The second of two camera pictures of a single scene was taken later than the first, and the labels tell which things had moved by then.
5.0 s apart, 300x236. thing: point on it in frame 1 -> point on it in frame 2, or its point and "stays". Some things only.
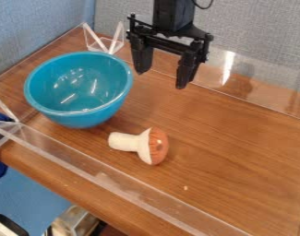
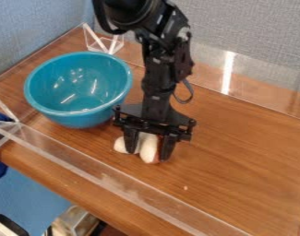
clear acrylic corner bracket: [101, 43] stays
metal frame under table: [74, 222] stays
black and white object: [4, 227] stays
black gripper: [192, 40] -> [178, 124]
